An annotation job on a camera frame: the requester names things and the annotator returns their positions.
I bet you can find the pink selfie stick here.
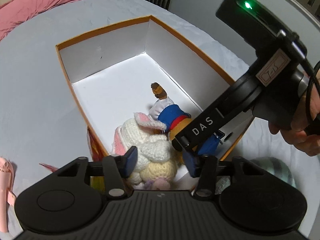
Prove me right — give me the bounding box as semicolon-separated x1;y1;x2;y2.
0;157;16;233

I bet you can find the person right hand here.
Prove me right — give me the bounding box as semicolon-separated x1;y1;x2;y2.
268;67;320;158

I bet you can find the grey bed sheet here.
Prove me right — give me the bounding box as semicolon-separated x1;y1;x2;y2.
15;0;311;239

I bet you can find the blue orange plush doll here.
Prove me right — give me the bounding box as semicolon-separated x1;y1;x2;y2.
149;82;221;165

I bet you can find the crocheted white bunny doll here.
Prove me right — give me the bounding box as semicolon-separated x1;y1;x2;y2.
112;112;177;190

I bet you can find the dark pink pillow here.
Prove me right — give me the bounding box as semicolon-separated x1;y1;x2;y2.
1;0;80;39

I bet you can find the red feather cat toy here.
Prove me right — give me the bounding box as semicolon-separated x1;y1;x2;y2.
40;163;59;172

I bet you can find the orange cardboard box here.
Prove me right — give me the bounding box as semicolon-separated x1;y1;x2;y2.
55;15;256;190

